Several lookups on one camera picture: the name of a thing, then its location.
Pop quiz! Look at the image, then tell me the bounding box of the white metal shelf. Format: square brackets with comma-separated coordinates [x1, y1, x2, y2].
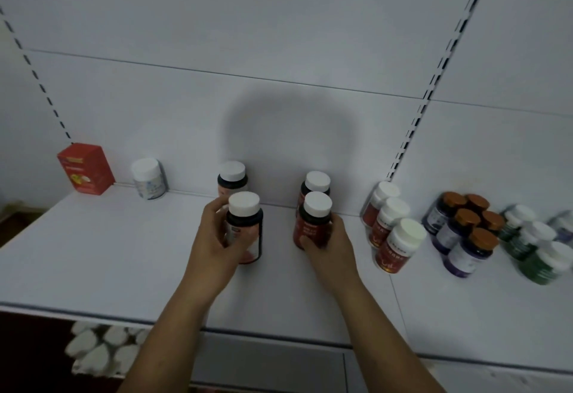
[0, 0, 573, 393]

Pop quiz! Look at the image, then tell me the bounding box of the blue label white bottle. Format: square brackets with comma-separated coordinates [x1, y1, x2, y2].
[548, 211, 573, 245]

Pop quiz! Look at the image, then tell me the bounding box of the red bottle white cap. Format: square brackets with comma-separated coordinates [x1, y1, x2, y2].
[293, 191, 334, 250]
[298, 171, 332, 201]

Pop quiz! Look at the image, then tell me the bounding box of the silver label bottle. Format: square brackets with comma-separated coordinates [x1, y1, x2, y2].
[130, 157, 168, 201]

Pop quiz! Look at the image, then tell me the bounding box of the person's right forearm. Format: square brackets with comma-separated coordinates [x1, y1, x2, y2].
[329, 278, 448, 393]

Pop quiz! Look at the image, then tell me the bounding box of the person's left forearm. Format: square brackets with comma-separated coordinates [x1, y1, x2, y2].
[118, 285, 220, 393]

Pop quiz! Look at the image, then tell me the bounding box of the person's right hand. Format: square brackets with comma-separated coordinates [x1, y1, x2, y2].
[298, 213, 366, 295]

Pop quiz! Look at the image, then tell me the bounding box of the person's left hand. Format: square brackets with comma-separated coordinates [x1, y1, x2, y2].
[183, 194, 254, 304]

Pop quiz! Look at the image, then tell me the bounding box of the stack of white heart-lid jars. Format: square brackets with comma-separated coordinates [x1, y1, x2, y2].
[64, 321, 153, 378]

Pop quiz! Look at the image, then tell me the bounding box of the dark bottle orange label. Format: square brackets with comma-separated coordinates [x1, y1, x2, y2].
[217, 160, 248, 199]
[223, 191, 265, 266]

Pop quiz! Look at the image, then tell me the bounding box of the green label white bottle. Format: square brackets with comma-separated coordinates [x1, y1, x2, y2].
[497, 204, 537, 242]
[519, 240, 573, 286]
[506, 220, 558, 262]

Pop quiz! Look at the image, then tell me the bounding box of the red carton box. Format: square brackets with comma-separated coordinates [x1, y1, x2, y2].
[57, 142, 116, 197]

